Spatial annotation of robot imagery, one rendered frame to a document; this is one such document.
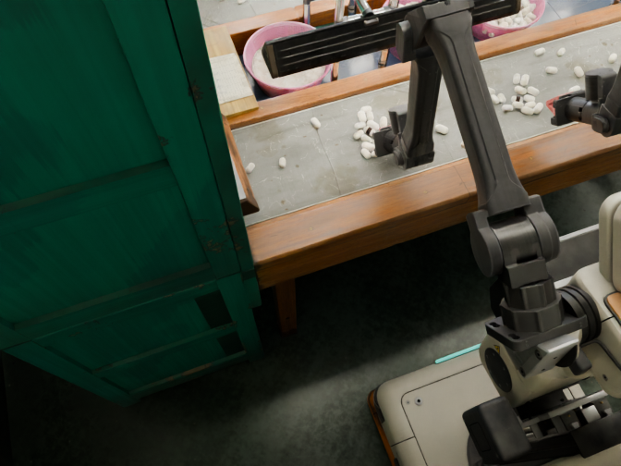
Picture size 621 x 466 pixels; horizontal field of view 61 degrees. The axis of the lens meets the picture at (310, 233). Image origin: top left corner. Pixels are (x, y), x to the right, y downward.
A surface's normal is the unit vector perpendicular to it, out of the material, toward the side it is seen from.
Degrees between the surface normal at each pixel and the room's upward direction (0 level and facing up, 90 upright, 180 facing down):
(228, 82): 0
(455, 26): 24
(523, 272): 38
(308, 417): 0
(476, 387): 0
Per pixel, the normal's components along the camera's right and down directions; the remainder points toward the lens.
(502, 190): -0.02, -0.08
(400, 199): 0.01, -0.44
